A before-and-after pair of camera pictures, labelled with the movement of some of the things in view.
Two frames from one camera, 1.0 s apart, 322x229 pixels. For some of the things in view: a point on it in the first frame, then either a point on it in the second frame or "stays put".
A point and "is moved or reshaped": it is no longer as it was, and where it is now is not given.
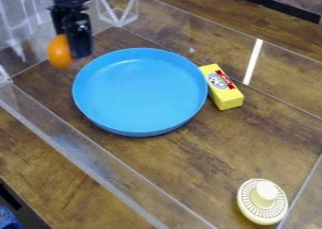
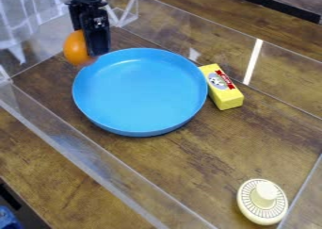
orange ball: (60, 51) is moved or reshaped
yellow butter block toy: (224, 92) stays put
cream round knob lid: (263, 202) stays put
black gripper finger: (61, 19) → (77, 16)
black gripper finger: (80, 27) → (97, 21)
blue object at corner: (10, 220) stays put
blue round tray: (140, 91) stays put
